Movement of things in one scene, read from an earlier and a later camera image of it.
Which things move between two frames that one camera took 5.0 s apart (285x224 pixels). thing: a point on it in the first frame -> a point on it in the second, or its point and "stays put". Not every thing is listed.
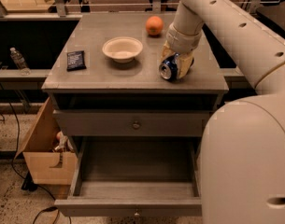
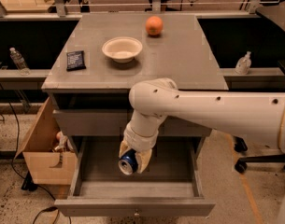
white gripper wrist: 181,41 -> 138,140
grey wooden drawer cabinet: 138,136 stays put
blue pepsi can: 168,68 -> 128,162
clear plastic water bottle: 20,62 stays put
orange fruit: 154,25 stays put
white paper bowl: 122,49 stays put
